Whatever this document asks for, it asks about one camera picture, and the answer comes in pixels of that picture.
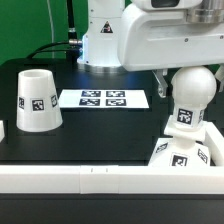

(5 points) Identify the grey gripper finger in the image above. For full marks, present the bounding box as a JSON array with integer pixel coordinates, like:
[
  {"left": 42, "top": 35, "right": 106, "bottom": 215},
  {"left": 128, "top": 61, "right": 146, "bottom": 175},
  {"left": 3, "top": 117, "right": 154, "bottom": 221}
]
[{"left": 215, "top": 64, "right": 224, "bottom": 92}]

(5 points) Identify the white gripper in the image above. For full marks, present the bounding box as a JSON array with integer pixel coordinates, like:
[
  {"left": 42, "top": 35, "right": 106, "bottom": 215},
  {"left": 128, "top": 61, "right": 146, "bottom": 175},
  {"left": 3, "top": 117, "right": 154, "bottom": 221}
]
[{"left": 118, "top": 0, "right": 224, "bottom": 98}]

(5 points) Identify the white lamp bulb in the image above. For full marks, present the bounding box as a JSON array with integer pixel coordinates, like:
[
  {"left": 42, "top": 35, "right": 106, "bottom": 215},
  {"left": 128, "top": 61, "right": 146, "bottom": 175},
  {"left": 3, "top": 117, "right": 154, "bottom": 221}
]
[{"left": 171, "top": 66, "right": 217, "bottom": 129}]

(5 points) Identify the white lamp base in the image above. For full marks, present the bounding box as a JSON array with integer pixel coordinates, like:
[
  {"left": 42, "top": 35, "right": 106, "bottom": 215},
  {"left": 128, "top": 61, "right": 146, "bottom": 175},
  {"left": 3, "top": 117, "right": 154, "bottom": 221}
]
[{"left": 148, "top": 116, "right": 211, "bottom": 168}]

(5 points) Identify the white lamp shade cone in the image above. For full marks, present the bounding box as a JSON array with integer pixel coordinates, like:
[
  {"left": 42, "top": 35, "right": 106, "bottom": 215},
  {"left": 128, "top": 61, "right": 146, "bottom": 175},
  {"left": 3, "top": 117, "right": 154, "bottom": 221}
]
[{"left": 16, "top": 69, "right": 63, "bottom": 132}]

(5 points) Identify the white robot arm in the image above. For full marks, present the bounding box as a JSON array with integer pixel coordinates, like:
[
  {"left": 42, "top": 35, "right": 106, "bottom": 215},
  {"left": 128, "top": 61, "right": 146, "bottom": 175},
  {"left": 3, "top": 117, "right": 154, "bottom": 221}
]
[{"left": 78, "top": 0, "right": 224, "bottom": 97}]

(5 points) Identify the white marker sheet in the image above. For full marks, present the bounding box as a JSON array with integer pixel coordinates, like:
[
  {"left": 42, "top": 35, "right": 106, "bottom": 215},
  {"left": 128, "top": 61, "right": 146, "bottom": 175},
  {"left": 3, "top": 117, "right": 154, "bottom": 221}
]
[{"left": 59, "top": 89, "right": 149, "bottom": 109}]

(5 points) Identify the white left fence piece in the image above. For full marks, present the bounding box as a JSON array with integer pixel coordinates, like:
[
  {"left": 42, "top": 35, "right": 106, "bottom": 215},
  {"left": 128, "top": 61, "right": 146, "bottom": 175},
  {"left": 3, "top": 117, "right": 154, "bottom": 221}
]
[{"left": 0, "top": 120, "right": 5, "bottom": 142}]

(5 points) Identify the black thick cable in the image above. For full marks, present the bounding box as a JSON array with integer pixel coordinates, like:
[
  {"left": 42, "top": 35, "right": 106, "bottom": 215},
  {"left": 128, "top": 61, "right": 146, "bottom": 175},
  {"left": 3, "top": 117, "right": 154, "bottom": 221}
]
[{"left": 26, "top": 0, "right": 84, "bottom": 60}]

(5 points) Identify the white thin cable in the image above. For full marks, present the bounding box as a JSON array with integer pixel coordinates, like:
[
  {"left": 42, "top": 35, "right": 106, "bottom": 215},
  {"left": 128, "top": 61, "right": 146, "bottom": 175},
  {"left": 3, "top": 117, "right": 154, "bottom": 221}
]
[{"left": 46, "top": 0, "right": 56, "bottom": 59}]

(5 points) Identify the white front fence rail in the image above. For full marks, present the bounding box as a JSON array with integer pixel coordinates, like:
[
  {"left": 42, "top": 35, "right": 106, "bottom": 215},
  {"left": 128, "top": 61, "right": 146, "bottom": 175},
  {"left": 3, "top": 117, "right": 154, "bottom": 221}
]
[{"left": 0, "top": 165, "right": 224, "bottom": 194}]

